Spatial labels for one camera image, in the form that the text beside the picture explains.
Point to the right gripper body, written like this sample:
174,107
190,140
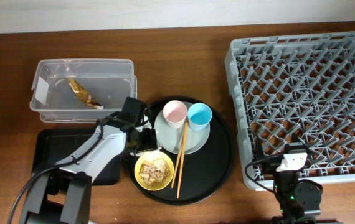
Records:
301,167

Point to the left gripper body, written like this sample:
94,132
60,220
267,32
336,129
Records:
146,140

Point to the pink cup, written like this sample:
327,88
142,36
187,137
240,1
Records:
175,113

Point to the wooden chopstick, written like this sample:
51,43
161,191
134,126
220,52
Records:
181,163
176,167

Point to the gold snack wrapper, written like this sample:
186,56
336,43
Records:
83,95

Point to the yellow bowl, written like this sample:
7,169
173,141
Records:
150,156

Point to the food scraps pile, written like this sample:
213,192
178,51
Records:
154,173

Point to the blue cup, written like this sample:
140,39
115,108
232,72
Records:
199,116

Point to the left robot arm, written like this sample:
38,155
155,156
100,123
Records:
61,193

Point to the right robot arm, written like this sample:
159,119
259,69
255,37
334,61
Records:
299,200

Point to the grey dishwasher rack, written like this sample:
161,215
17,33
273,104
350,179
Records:
300,85

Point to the grey plate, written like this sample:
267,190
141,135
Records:
170,138

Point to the clear plastic bin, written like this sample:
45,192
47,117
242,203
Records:
109,81

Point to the black rectangular tray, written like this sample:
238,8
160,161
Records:
55,144

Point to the round black tray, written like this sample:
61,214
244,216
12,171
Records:
204,171

